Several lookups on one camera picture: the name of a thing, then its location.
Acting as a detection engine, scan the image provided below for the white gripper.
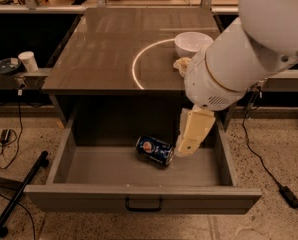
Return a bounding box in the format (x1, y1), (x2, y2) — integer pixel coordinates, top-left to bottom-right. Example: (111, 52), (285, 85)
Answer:
(173, 47), (246, 157)

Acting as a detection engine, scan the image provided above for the blue pepsi can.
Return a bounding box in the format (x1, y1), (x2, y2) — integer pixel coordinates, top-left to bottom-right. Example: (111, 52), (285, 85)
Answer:
(136, 136), (173, 166)

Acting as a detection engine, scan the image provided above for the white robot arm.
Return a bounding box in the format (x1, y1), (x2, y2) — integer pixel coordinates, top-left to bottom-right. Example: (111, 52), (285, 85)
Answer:
(174, 0), (298, 157)

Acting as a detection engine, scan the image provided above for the grey cabinet counter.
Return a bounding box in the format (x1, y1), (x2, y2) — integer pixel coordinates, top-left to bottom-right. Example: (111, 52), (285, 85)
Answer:
(41, 6), (248, 129)

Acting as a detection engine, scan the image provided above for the grey open drawer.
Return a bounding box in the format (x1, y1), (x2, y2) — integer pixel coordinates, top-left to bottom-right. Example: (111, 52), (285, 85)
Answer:
(25, 97), (261, 214)

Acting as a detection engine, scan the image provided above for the white ceramic bowl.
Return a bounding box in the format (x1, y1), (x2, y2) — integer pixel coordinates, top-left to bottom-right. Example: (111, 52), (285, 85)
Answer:
(174, 32), (213, 58)

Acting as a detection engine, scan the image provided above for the black power adapter right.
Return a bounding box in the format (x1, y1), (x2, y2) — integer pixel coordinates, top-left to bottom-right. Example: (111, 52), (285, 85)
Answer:
(279, 186), (298, 209)

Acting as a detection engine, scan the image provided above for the white paper cup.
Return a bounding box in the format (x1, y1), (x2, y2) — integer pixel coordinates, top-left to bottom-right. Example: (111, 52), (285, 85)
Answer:
(18, 51), (38, 72)

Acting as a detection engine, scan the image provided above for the dark blue plate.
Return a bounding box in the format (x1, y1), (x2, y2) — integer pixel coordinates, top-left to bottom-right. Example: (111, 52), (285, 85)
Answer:
(0, 58), (21, 75)

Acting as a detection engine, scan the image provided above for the black bar on floor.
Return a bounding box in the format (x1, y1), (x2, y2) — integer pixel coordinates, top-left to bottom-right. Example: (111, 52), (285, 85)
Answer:
(0, 151), (49, 238)

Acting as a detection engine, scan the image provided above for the black drawer handle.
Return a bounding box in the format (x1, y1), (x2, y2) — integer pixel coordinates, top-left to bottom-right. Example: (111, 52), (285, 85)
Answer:
(125, 198), (163, 213)

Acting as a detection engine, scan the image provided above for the black adapter with cable left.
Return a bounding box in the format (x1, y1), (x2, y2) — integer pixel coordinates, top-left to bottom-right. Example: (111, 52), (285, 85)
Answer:
(0, 128), (22, 170)

